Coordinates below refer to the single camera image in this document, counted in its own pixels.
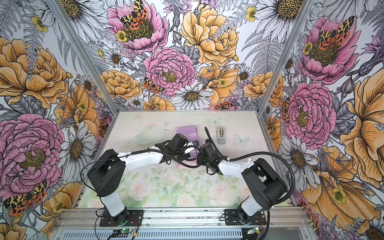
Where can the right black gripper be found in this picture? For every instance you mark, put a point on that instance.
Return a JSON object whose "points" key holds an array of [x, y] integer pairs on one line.
{"points": [[200, 156]]}

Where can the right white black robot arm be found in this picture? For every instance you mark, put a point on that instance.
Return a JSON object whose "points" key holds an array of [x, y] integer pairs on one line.
{"points": [[266, 186]]}

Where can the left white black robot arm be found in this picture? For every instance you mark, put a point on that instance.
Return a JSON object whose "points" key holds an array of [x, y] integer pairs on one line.
{"points": [[106, 173]]}

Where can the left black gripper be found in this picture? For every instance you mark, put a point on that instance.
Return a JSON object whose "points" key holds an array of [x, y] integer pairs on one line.
{"points": [[183, 156]]}

